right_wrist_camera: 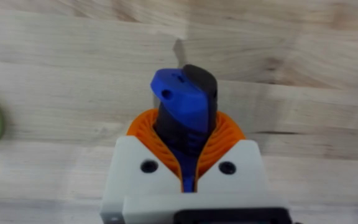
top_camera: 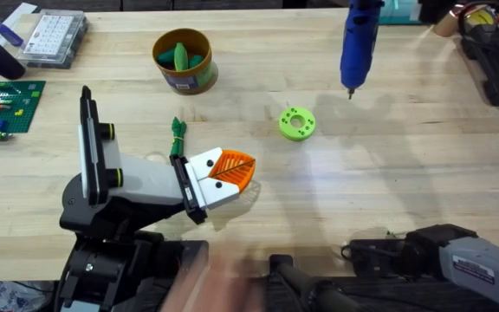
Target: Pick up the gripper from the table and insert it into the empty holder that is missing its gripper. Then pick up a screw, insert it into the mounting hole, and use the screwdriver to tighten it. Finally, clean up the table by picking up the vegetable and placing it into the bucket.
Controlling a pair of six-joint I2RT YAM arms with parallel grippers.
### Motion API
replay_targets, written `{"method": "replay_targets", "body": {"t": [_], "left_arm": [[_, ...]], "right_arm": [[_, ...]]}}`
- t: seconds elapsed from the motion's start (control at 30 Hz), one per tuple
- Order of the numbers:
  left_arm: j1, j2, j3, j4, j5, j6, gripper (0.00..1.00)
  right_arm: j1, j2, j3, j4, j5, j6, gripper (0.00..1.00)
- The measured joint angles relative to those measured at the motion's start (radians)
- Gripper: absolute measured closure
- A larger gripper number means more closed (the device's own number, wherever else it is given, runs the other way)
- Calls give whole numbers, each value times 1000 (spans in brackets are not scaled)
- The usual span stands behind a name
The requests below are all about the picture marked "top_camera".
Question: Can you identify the white flat strip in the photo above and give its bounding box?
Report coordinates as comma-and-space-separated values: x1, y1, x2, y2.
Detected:
0, 2, 39, 47

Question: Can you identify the teal box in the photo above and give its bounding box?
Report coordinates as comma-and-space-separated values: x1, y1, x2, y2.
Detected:
378, 0, 423, 26

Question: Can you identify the person's hand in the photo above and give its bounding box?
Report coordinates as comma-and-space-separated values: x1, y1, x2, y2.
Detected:
160, 249, 272, 312

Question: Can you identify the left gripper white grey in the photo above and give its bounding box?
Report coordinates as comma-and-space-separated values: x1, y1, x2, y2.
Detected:
60, 140, 257, 238

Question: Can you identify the plastic bag with red print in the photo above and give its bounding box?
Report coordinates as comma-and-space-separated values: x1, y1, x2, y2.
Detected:
0, 280, 56, 312

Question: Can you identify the green disc with holes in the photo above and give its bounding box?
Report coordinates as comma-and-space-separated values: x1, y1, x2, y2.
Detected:
278, 106, 317, 142

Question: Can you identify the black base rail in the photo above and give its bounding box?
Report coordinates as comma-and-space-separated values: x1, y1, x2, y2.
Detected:
249, 276, 499, 312

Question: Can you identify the brown tub with green toys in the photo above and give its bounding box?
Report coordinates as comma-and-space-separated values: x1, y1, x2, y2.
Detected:
152, 28, 219, 96

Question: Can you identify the clear plastic parts box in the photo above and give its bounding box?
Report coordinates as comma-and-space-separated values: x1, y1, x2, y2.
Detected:
15, 9, 90, 70

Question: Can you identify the green board with toy blocks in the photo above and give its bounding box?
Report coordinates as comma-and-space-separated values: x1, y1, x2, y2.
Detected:
0, 80, 47, 135

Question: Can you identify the blue electric screwdriver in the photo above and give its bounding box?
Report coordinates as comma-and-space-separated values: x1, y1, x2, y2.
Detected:
339, 0, 386, 101

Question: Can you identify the yellow round tool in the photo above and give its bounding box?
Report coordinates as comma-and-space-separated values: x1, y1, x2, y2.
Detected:
464, 7, 498, 28

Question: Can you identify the black upright wrist plate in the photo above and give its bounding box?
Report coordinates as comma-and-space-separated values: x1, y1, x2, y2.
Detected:
79, 85, 103, 206

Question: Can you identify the green asparagus toy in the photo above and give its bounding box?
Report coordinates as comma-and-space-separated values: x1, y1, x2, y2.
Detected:
169, 116, 188, 159

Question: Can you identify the beige tape roll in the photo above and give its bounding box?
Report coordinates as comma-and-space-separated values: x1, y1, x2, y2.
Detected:
431, 3, 466, 39

